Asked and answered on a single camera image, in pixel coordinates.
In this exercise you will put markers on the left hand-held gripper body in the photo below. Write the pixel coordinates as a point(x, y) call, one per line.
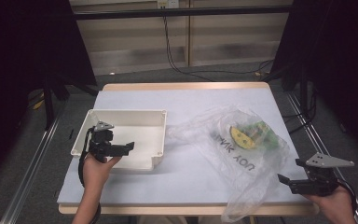
point(101, 146)

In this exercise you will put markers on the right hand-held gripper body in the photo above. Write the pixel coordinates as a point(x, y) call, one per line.
point(317, 185)

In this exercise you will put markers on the green snack packet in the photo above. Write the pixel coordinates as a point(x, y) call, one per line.
point(262, 132)

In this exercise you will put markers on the clear plastic bag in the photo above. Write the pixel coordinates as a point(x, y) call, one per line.
point(230, 168)

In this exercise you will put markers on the person's left hand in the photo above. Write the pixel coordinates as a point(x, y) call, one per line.
point(95, 172)

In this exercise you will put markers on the person's right hand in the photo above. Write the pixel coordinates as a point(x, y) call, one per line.
point(338, 208)

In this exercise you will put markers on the white plastic tray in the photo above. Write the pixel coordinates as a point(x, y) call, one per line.
point(143, 140)

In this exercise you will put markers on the black metal stand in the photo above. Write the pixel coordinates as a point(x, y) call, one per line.
point(51, 102)

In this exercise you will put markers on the pale grey table mat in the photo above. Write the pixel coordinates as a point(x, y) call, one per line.
point(180, 102)

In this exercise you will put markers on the wooden table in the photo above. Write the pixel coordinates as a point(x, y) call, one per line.
point(167, 210)

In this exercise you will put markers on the black curtain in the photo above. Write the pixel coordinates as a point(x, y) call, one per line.
point(338, 62)
point(18, 62)

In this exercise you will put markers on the black horizontal bar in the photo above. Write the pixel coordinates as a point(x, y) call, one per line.
point(180, 12)

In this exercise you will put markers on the metal floor rail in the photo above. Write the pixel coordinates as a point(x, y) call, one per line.
point(34, 161)
point(323, 146)

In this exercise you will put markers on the white wall socket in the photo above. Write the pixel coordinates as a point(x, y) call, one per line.
point(167, 3)

